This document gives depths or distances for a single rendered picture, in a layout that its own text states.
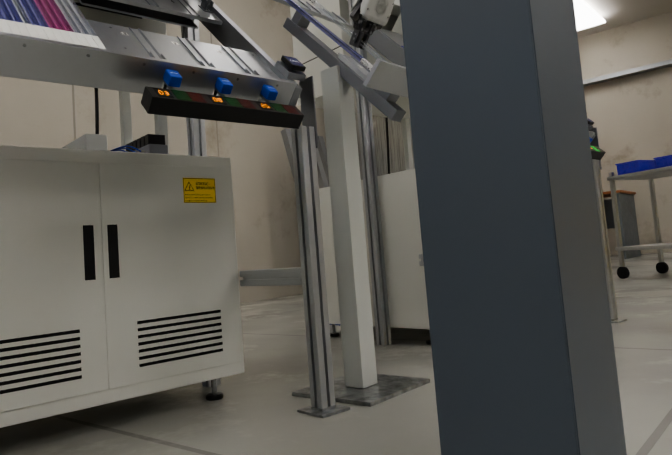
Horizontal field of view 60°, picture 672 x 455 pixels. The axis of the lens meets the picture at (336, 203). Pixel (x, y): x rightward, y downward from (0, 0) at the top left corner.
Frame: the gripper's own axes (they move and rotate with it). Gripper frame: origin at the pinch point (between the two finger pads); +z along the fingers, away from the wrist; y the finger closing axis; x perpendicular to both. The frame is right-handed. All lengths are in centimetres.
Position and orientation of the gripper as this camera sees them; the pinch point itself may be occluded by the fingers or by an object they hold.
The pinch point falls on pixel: (359, 39)
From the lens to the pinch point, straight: 155.7
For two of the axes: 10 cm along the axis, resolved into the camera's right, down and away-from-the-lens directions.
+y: 6.5, 0.1, 7.6
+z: -3.7, 8.8, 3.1
